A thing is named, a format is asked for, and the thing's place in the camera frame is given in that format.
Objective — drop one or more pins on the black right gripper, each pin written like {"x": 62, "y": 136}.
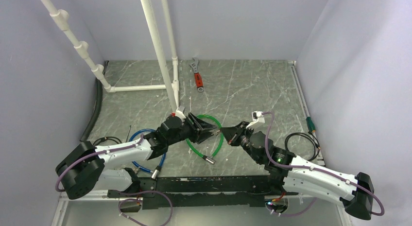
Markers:
{"x": 241, "y": 129}

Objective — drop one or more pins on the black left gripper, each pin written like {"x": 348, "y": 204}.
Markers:
{"x": 197, "y": 136}

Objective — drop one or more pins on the green cable lock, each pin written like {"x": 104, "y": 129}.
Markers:
{"x": 208, "y": 149}

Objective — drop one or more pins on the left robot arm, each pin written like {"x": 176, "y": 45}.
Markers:
{"x": 90, "y": 168}

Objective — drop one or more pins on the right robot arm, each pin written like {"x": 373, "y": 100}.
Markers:
{"x": 291, "y": 173}

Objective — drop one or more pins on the black foam tube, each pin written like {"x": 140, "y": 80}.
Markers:
{"x": 96, "y": 111}

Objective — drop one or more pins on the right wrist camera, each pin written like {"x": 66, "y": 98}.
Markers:
{"x": 258, "y": 120}

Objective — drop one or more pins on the red handled adjustable wrench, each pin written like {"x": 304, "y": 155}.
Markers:
{"x": 197, "y": 76}

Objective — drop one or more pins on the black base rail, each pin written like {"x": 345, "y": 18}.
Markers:
{"x": 252, "y": 190}

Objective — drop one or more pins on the blue cable lock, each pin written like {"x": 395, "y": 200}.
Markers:
{"x": 145, "y": 154}

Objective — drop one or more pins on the green handled screwdriver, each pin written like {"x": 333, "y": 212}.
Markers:
{"x": 310, "y": 125}

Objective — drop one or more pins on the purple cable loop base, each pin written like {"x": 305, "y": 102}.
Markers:
{"x": 137, "y": 197}

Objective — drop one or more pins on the white pvc pipe frame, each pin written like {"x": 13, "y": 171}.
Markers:
{"x": 123, "y": 29}

